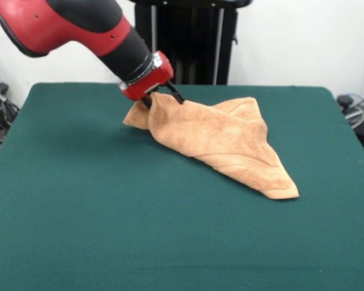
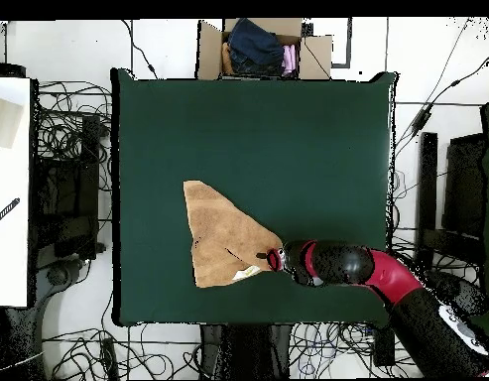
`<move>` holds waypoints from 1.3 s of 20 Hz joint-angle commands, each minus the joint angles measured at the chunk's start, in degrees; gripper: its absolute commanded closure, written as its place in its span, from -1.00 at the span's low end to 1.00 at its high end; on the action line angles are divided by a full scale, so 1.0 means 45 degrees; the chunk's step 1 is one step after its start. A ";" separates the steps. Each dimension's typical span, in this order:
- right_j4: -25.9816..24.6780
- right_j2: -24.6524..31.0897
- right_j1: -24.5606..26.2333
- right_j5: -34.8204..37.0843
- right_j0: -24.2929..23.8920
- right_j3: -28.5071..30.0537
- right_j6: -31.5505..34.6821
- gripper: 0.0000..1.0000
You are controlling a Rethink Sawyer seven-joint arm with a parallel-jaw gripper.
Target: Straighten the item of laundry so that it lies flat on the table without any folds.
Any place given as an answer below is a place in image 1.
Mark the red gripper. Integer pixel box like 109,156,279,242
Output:
118,50,186,109

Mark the tan terry towel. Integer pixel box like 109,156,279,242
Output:
122,92,300,201

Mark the dark green table cloth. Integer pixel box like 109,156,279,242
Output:
0,82,364,291

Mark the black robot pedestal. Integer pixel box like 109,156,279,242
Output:
128,0,254,85

